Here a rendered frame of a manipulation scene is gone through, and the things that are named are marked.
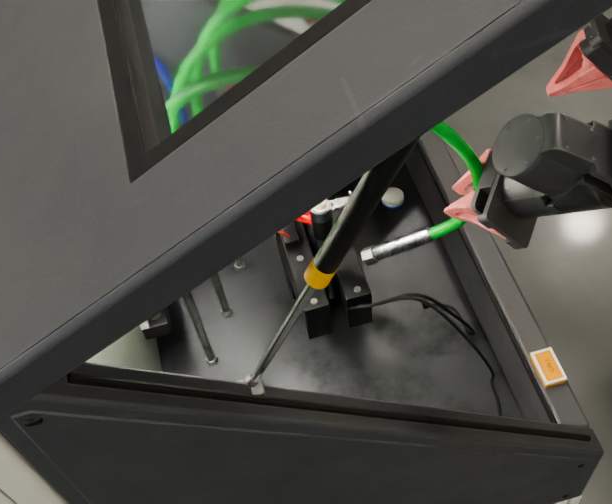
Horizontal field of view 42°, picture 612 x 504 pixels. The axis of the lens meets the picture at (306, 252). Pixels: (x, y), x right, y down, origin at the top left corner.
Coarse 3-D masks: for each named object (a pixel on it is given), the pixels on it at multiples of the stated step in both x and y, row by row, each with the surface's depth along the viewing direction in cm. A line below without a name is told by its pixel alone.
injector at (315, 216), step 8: (328, 200) 104; (328, 208) 103; (312, 216) 104; (320, 216) 103; (328, 216) 104; (312, 224) 106; (320, 224) 104; (328, 224) 105; (320, 232) 106; (328, 232) 106; (320, 240) 107; (328, 288) 118; (328, 296) 119
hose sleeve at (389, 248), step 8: (416, 232) 93; (424, 232) 92; (392, 240) 95; (400, 240) 94; (408, 240) 93; (416, 240) 93; (424, 240) 92; (432, 240) 92; (376, 248) 96; (384, 248) 95; (392, 248) 95; (400, 248) 94; (408, 248) 94; (376, 256) 96; (384, 256) 96
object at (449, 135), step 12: (444, 132) 78; (456, 132) 79; (456, 144) 79; (468, 144) 80; (468, 156) 80; (468, 168) 82; (480, 168) 82; (432, 228) 92; (444, 228) 90; (456, 228) 90
